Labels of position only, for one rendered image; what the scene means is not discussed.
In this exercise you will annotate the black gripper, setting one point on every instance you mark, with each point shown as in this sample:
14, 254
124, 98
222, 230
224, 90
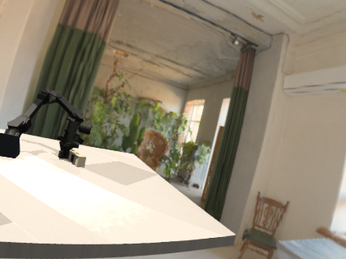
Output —
67, 141

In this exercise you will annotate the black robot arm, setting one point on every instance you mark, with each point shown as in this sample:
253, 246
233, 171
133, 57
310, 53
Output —
21, 124

